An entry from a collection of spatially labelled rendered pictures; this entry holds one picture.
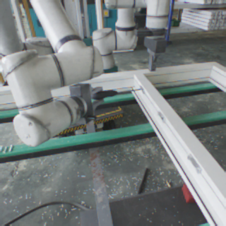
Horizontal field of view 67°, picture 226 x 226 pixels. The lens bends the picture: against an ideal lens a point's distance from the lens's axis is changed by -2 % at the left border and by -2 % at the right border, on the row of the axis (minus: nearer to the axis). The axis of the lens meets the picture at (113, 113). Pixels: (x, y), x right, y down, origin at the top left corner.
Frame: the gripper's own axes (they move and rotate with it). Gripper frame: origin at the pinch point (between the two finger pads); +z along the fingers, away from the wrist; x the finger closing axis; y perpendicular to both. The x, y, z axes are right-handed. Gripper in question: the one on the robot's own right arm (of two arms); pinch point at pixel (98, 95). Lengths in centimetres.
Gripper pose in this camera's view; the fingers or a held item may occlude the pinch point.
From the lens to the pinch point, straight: 68.2
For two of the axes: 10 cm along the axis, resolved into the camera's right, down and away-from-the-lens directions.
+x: -0.9, -9.4, -3.4
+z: 4.4, -3.4, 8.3
